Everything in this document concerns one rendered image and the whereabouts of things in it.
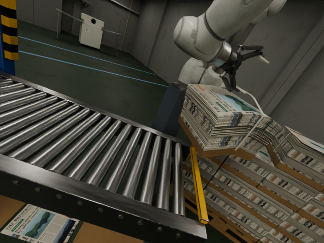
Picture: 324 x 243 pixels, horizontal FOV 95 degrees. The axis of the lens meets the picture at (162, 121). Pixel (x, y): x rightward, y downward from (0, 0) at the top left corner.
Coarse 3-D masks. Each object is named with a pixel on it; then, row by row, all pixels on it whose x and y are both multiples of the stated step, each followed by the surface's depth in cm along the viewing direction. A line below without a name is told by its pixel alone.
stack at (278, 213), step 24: (216, 168) 124; (240, 168) 116; (264, 168) 109; (192, 192) 142; (216, 192) 130; (240, 192) 121; (288, 192) 106; (312, 192) 100; (216, 216) 137; (240, 216) 127; (264, 216) 118; (288, 216) 110; (264, 240) 123; (288, 240) 115; (312, 240) 107
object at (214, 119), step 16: (192, 96) 69; (208, 96) 64; (224, 96) 67; (192, 112) 71; (208, 112) 58; (224, 112) 54; (240, 112) 55; (192, 128) 72; (208, 128) 59; (224, 128) 58; (240, 128) 60; (208, 144) 61; (224, 144) 64
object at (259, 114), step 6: (222, 90) 75; (234, 96) 73; (240, 102) 65; (246, 102) 71; (252, 108) 62; (258, 114) 58; (264, 114) 61; (252, 120) 59; (258, 120) 60; (264, 120) 61; (252, 126) 62; (258, 126) 62; (246, 132) 63; (252, 132) 64; (240, 138) 65; (246, 138) 66; (234, 144) 66
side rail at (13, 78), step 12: (0, 72) 86; (24, 84) 85; (36, 84) 89; (48, 96) 87; (60, 96) 87; (96, 108) 90; (120, 120) 89; (132, 132) 92; (144, 132) 91; (156, 132) 92
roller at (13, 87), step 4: (12, 84) 80; (16, 84) 81; (20, 84) 83; (0, 88) 74; (4, 88) 75; (8, 88) 77; (12, 88) 78; (16, 88) 80; (20, 88) 82; (24, 88) 84; (0, 92) 73; (4, 92) 75; (8, 92) 77
